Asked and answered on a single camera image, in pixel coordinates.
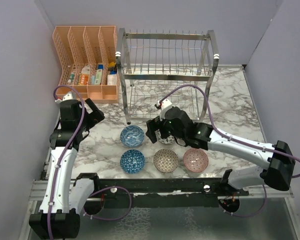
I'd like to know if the brown patterned bowl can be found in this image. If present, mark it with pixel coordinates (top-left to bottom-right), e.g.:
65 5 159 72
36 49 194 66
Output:
153 148 179 173

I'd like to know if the pink circle pattern bowl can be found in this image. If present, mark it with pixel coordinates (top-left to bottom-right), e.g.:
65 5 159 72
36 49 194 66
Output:
183 148 209 173

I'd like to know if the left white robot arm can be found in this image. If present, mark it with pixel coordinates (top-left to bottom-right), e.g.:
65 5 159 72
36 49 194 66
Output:
29 97 105 240

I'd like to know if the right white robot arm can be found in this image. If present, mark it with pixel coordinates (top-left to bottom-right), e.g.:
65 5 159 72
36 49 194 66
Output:
146 107 295 196

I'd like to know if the steel dish rack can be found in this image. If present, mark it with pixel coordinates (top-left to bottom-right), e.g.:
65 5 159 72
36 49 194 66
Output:
115 28 220 124

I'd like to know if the blue floral bowl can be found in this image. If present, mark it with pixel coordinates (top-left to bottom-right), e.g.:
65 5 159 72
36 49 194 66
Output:
120 125 145 148

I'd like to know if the orange white box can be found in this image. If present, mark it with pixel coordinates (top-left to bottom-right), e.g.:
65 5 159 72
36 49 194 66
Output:
78 65 91 86

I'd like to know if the small bottle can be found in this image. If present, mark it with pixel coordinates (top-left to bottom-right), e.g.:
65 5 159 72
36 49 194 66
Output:
67 72 75 85

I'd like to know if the blue triangle bowl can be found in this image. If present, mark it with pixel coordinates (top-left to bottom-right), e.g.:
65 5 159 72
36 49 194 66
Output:
120 149 146 174

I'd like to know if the green white box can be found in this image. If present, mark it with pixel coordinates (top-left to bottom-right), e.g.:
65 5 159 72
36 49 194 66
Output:
91 63 104 85

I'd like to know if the white label box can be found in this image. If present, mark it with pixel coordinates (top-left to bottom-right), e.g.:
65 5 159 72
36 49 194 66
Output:
107 74 117 86

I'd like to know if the peach desk organizer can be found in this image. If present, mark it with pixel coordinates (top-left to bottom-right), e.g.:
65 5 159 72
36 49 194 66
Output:
52 26 120 104

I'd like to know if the yellow black item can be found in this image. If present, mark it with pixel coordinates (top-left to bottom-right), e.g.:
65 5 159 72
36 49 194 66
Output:
107 61 117 72

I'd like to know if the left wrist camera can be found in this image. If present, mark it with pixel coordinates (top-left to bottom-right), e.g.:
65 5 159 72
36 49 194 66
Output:
55 91 77 104

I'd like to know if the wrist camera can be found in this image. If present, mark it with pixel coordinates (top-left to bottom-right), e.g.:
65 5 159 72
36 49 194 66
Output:
154 98 173 111
55 91 77 104

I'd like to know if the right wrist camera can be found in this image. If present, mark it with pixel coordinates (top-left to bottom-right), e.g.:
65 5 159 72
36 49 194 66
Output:
154 98 173 111

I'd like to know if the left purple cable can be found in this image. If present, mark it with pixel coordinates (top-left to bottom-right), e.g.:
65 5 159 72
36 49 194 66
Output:
47 84 133 240

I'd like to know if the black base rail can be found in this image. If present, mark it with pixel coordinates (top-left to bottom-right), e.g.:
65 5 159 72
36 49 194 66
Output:
39 174 251 208

